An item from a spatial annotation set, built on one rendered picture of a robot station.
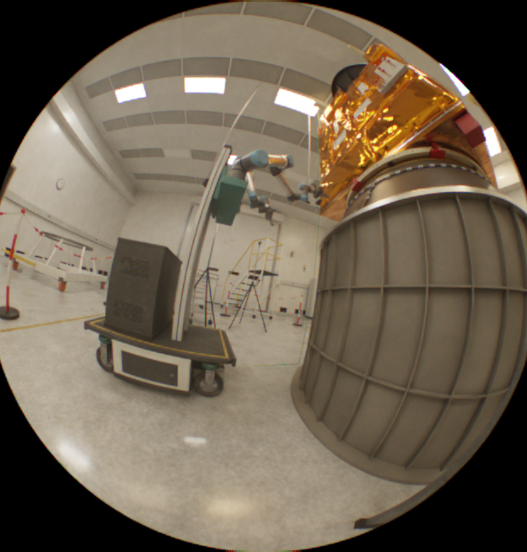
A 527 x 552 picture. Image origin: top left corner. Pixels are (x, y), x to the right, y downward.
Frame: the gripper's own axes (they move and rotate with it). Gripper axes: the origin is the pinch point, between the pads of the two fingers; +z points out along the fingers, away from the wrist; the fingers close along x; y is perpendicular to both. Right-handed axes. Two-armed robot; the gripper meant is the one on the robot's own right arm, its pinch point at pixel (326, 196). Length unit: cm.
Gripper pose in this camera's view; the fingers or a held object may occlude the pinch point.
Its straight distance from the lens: 185.1
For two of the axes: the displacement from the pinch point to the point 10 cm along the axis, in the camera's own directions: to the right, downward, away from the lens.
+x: 2.1, -0.9, -9.7
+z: 9.6, 1.9, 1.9
